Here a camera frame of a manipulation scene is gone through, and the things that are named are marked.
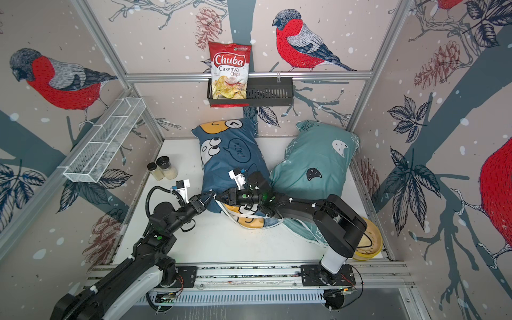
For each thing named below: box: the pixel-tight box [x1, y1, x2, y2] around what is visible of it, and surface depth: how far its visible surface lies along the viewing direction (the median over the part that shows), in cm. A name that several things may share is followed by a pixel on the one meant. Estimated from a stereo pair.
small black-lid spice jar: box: [146, 162, 166, 182], surface depth 100 cm
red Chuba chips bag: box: [208, 41, 252, 108], surface depth 87 cm
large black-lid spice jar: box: [156, 155, 178, 180], surface depth 99 cm
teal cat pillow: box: [270, 120, 360, 247], surface depth 90 cm
